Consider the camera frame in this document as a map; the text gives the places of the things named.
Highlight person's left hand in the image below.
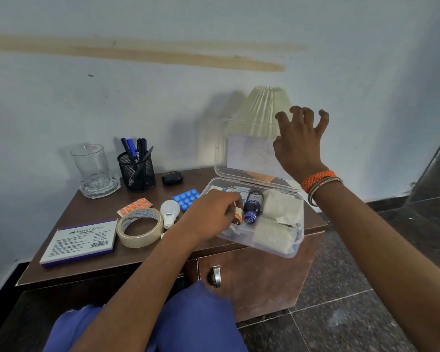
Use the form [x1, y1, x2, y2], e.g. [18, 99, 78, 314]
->
[179, 189, 244, 247]

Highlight person's right hand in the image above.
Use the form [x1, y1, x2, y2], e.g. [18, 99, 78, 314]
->
[273, 105, 330, 182]

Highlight person's right forearm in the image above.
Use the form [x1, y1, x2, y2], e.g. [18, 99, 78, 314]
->
[309, 179, 440, 352]

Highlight person's left forearm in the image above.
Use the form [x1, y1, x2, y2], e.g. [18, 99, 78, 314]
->
[70, 220, 202, 352]

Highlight dark blue medicine bottle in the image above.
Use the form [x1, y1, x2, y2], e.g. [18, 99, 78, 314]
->
[243, 190, 264, 224]

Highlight clear plastic box with lid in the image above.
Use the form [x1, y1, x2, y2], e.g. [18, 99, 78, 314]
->
[199, 119, 304, 259]

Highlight lamp with pleated cream shade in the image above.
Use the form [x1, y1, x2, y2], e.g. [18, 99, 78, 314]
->
[231, 86, 293, 183]

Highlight blue tablet blister pack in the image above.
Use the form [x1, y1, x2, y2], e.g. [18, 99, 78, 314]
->
[172, 188, 201, 212]

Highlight white gauze wad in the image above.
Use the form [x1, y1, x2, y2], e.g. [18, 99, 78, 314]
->
[262, 189, 303, 226]

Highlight white bandage roll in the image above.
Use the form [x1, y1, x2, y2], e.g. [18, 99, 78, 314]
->
[251, 217, 298, 254]

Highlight thin multicoloured bangles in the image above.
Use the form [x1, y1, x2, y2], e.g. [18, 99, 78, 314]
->
[307, 176, 344, 208]

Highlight white light bulb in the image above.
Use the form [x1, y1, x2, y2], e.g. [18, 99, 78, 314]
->
[160, 199, 181, 230]

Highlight black earbud case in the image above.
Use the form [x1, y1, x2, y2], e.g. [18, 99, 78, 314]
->
[161, 172, 185, 187]

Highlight beige masking tape roll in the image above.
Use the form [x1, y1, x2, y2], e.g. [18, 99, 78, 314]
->
[116, 207, 165, 249]

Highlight brown wooden nightstand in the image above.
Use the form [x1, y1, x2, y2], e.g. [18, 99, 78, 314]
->
[16, 166, 329, 323]

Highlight black mesh pen holder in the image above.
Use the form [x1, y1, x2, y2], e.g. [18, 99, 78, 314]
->
[117, 152, 156, 194]

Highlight orange tablet blister pack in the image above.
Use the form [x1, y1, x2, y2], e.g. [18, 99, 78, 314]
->
[116, 197, 154, 218]

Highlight person's blue clothing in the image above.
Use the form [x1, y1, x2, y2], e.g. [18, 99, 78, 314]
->
[42, 280, 250, 352]

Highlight clear glass mug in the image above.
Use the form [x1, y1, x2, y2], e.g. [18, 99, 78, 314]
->
[70, 144, 121, 200]

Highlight purple and white flat box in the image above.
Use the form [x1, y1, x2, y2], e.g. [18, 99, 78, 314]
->
[39, 218, 118, 269]

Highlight orange beaded bracelet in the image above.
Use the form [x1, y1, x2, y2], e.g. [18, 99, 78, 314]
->
[301, 170, 337, 193]

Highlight metal drawer handle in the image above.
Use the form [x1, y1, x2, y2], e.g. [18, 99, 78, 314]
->
[206, 265, 222, 289]

